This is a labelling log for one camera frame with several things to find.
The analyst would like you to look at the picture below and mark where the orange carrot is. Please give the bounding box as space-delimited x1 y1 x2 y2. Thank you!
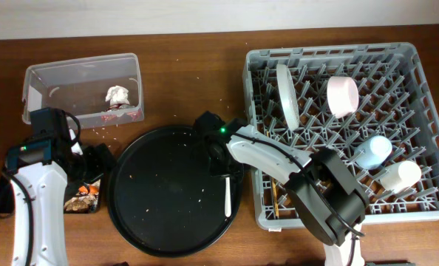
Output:
78 185 99 195

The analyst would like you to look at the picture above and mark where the white plastic fork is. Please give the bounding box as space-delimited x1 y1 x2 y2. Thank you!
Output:
224 177 232 217

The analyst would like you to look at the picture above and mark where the wooden chopstick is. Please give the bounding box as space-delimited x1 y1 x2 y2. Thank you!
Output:
271 178 279 219

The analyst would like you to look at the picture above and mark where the red snack wrapper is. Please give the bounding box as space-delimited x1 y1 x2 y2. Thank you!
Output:
101 103 143 123

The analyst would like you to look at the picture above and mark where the white tissue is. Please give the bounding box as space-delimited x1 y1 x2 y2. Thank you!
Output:
105 86 130 106

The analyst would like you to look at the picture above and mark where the grey plate with food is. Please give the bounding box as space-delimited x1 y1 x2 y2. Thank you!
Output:
276 64 300 131

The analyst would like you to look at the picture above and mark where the pink shallow bowl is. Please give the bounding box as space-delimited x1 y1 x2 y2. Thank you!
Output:
327 76 359 118

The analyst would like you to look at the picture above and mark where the light blue plastic cup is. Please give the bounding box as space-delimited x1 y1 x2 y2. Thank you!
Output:
355 135 392 170

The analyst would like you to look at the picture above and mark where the cream plastic cup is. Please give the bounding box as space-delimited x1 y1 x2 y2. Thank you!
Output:
380 160 422 194

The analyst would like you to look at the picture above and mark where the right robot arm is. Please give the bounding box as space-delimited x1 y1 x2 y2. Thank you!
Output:
194 112 370 265

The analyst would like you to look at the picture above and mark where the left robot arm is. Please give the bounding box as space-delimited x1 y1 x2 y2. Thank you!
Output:
2 141 116 265

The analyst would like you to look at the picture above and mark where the clear plastic waste bin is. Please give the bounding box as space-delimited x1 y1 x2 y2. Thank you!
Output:
22 53 145 129

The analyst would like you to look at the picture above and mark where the grey dishwasher rack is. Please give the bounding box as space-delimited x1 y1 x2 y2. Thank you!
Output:
242 43 439 224

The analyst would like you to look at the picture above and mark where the black rectangular tray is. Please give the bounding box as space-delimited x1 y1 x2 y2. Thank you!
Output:
0 147 103 219

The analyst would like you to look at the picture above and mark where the round black serving tray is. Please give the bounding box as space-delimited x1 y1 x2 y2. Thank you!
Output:
106 125 243 258

